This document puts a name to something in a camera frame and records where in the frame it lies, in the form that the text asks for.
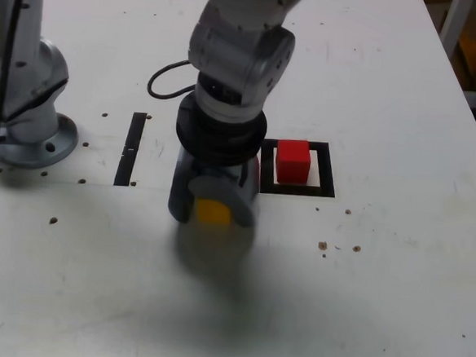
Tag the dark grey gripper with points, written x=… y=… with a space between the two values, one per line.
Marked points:
x=218 y=170

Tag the yellow cube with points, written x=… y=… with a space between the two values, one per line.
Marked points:
x=213 y=212

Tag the red cube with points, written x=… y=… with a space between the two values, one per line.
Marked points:
x=292 y=162

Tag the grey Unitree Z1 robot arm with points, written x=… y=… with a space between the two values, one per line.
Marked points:
x=234 y=51

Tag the black tape square outline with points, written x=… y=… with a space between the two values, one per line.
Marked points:
x=328 y=168

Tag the black tape strip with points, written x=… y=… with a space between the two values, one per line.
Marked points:
x=128 y=167

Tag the white metal frame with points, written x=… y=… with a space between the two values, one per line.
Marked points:
x=451 y=22

